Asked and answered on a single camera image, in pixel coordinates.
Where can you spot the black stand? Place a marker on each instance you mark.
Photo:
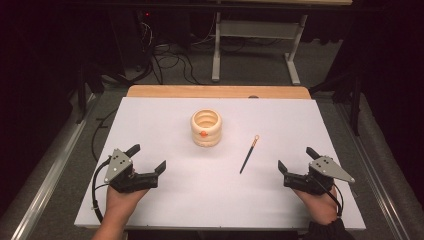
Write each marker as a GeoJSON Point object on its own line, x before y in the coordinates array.
{"type": "Point", "coordinates": [82, 96]}
{"type": "Point", "coordinates": [356, 106]}

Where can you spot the cream ringed brush holder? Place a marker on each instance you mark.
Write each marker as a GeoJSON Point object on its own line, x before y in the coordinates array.
{"type": "Point", "coordinates": [206, 140]}

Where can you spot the makeup brush with gold ferrule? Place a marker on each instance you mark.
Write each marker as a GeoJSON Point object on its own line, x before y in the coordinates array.
{"type": "Point", "coordinates": [249, 156]}

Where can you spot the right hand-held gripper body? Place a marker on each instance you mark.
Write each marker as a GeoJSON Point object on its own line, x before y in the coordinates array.
{"type": "Point", "coordinates": [320, 180]}

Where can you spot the white tabletop board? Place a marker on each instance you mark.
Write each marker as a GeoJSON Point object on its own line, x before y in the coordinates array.
{"type": "Point", "coordinates": [206, 200]}

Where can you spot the black device with red light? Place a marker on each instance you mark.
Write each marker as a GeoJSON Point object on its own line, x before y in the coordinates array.
{"type": "Point", "coordinates": [146, 20]}

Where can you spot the metal floor rail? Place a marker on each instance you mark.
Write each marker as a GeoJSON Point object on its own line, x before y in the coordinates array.
{"type": "Point", "coordinates": [365, 156]}
{"type": "Point", "coordinates": [50, 186]}

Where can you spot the person's right hand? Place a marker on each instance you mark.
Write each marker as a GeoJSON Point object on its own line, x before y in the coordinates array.
{"type": "Point", "coordinates": [320, 208]}

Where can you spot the wooden table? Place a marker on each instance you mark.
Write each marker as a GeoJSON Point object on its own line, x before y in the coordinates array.
{"type": "Point", "coordinates": [216, 91]}

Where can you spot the person's left hand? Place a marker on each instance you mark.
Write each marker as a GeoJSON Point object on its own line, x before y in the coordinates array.
{"type": "Point", "coordinates": [121, 203]}

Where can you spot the white metal desk frame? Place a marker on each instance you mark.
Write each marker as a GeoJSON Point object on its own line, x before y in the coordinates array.
{"type": "Point", "coordinates": [256, 29]}

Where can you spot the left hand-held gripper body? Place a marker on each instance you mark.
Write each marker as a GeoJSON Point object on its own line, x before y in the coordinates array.
{"type": "Point", "coordinates": [133, 181]}

